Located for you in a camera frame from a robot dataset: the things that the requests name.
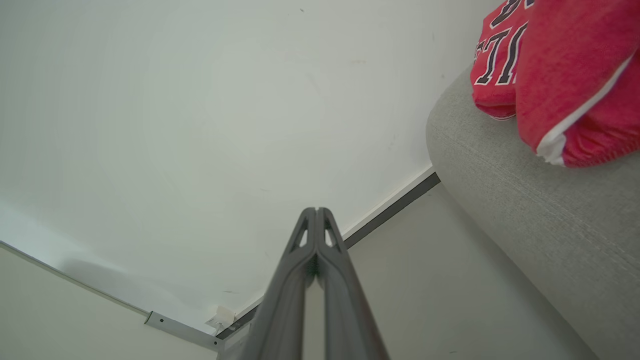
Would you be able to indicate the metal edge rail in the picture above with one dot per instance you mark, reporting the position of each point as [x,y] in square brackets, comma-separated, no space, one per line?
[182,330]

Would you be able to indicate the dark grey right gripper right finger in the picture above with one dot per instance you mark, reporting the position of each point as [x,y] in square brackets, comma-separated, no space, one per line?
[345,305]

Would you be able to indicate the red basketball jersey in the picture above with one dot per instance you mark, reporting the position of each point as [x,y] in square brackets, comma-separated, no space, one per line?
[570,70]

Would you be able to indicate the small white wall box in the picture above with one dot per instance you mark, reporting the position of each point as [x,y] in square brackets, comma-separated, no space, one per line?
[222,317]

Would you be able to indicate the grey fabric sofa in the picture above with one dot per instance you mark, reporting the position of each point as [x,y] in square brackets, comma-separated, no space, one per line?
[545,215]

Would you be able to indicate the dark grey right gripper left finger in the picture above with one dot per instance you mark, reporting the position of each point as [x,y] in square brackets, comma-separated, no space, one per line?
[282,300]

